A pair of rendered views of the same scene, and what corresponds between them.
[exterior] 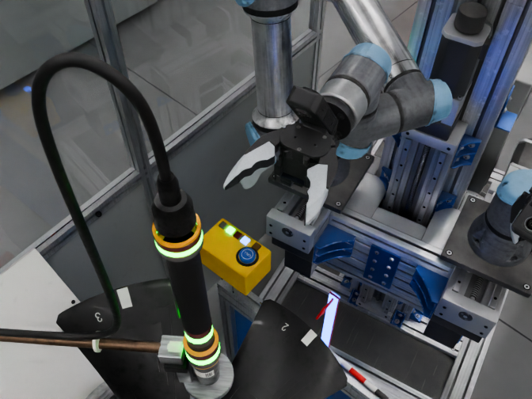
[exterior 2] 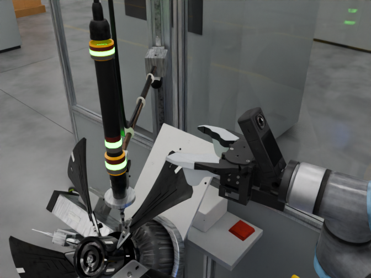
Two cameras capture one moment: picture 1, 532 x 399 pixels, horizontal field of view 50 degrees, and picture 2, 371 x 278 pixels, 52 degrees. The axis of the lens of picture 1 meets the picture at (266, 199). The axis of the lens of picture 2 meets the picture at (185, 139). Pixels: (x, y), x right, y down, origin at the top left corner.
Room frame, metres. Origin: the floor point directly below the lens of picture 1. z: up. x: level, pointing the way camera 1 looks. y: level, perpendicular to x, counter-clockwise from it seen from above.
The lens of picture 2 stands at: (0.44, -0.58, 2.03)
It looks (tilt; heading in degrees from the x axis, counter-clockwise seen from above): 32 degrees down; 90
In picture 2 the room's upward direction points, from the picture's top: straight up
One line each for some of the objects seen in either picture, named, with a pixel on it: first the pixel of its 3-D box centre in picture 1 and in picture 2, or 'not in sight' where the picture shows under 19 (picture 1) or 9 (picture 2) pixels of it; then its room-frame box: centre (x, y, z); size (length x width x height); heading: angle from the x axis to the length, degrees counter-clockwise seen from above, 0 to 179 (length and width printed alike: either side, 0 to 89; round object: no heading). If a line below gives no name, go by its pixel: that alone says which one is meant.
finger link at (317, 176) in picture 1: (314, 203); (192, 171); (0.45, -0.06, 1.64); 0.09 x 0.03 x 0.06; 178
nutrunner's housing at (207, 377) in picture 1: (194, 309); (110, 121); (0.29, 0.08, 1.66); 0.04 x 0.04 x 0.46
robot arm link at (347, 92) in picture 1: (336, 107); (305, 185); (0.63, -0.11, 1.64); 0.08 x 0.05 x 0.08; 61
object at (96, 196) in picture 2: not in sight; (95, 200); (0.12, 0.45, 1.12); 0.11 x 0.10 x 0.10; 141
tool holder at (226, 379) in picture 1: (198, 362); (119, 178); (0.29, 0.09, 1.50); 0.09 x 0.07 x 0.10; 86
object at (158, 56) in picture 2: not in sight; (157, 62); (0.34, 0.70, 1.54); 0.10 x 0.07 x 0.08; 86
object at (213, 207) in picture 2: not in sight; (201, 205); (0.51, 0.65, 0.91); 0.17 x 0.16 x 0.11; 51
